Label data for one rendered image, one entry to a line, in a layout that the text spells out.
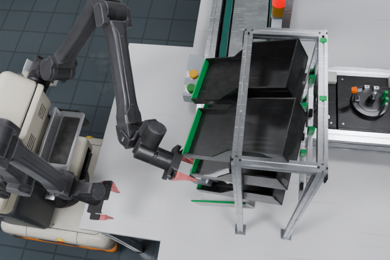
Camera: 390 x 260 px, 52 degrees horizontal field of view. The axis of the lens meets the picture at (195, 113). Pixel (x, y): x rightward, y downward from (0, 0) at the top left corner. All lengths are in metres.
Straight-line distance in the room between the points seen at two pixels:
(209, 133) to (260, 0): 1.14
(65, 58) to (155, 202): 0.66
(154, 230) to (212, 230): 0.23
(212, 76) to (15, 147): 0.53
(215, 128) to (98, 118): 1.94
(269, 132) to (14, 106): 0.86
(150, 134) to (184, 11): 2.18
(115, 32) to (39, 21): 2.35
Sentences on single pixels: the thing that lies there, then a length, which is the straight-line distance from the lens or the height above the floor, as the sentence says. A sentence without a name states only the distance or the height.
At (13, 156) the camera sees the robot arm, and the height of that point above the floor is 1.56.
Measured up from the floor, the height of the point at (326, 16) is 0.86.
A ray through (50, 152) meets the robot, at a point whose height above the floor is 1.04.
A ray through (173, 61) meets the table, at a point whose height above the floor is 0.86.
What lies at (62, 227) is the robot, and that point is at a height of 0.28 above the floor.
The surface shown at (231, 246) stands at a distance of 1.59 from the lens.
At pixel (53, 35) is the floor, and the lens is 3.42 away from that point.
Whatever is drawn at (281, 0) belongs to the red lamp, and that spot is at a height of 1.35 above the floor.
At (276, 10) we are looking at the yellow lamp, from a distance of 1.49.
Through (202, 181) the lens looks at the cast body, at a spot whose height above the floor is 1.27.
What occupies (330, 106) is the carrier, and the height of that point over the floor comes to 0.97.
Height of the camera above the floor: 2.44
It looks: 63 degrees down
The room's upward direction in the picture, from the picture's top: 14 degrees counter-clockwise
